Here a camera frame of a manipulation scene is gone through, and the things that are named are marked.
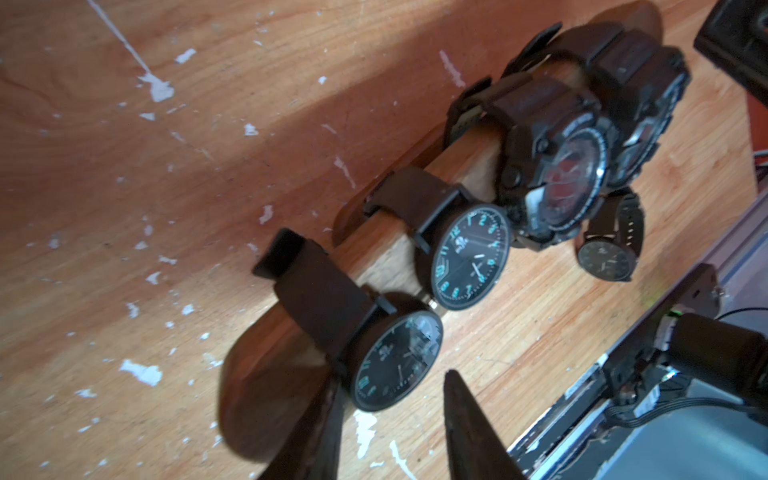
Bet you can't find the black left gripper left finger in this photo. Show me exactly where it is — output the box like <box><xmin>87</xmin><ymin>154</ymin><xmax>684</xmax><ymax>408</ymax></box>
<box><xmin>258</xmin><ymin>376</ymin><xmax>345</xmax><ymax>480</ymax></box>

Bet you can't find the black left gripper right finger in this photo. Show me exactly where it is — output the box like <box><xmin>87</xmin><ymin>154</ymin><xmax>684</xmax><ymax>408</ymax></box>
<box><xmin>443</xmin><ymin>370</ymin><xmax>526</xmax><ymax>480</ymax></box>

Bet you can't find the dark wooden watch stand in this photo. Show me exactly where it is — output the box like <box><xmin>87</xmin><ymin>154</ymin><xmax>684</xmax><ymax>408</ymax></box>
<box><xmin>219</xmin><ymin>2</ymin><xmax>663</xmax><ymax>461</ymax></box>

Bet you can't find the black strap watch foremost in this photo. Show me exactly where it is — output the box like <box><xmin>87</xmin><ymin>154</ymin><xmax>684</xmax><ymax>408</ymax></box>
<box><xmin>577</xmin><ymin>188</ymin><xmax>645</xmax><ymax>282</ymax></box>

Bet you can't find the black digital sport watch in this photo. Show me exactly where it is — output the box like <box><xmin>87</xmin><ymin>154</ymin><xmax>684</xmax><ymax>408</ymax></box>
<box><xmin>444</xmin><ymin>73</ymin><xmax>613</xmax><ymax>251</ymax></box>

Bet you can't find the black round analog watch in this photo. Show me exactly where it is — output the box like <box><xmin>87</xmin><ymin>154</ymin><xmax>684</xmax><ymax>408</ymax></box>
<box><xmin>502</xmin><ymin>21</ymin><xmax>691</xmax><ymax>191</ymax></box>

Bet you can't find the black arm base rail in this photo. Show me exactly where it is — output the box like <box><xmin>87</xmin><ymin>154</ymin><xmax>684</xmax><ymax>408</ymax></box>
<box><xmin>508</xmin><ymin>263</ymin><xmax>721</xmax><ymax>479</ymax></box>

